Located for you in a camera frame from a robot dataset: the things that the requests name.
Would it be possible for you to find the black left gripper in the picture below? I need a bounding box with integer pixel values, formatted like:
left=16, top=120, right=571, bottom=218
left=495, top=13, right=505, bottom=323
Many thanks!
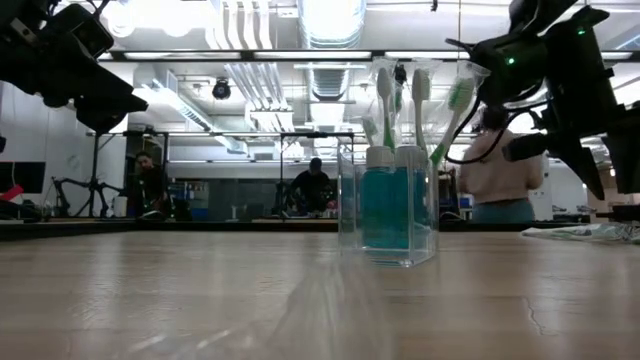
left=29, top=37, right=150, bottom=134

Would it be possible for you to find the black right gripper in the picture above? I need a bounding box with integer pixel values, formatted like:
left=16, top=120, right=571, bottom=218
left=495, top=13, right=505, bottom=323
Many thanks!
left=502, top=102, right=640, bottom=201

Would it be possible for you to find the blue mouthwash bottle white cap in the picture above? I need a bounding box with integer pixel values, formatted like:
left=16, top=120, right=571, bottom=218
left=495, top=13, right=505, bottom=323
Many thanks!
left=360, top=145, right=396, bottom=251
left=393, top=144, right=430, bottom=251

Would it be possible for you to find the clear acrylic container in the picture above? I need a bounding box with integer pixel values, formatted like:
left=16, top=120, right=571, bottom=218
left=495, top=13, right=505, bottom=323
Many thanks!
left=337, top=149, right=441, bottom=269

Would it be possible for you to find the person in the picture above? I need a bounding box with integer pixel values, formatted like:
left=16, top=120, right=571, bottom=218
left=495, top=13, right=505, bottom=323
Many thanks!
left=130, top=151, right=174, bottom=220
left=288, top=157, right=335, bottom=217
left=458, top=104, right=547, bottom=225

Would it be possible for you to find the black round ceiling spotlight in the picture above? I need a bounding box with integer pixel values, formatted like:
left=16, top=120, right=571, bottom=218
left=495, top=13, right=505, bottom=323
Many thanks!
left=211, top=77, right=233, bottom=101

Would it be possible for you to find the black computer monitor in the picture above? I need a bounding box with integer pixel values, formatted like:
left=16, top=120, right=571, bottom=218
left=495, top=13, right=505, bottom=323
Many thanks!
left=0, top=160, right=47, bottom=195

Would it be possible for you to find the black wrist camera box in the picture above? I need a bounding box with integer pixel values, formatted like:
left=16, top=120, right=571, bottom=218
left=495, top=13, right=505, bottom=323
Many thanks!
left=42, top=3, right=115, bottom=59

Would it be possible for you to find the black aluminium table frame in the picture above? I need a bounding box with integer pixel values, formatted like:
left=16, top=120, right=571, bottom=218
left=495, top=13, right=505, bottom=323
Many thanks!
left=0, top=219, right=640, bottom=240

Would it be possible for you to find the black overhead frame bar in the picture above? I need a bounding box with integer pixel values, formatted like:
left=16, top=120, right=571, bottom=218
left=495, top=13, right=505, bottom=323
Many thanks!
left=97, top=48, right=640, bottom=64

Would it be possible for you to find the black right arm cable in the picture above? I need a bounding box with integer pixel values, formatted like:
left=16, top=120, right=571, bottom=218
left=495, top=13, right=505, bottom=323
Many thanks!
left=444, top=94, right=526, bottom=166

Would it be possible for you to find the silver round ventilation duct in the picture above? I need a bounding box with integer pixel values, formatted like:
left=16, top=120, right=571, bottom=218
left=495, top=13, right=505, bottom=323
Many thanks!
left=298, top=0, right=367, bottom=101

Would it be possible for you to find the black overhead rig camera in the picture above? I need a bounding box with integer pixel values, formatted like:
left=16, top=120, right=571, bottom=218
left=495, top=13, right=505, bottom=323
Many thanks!
left=392, top=63, right=409, bottom=101

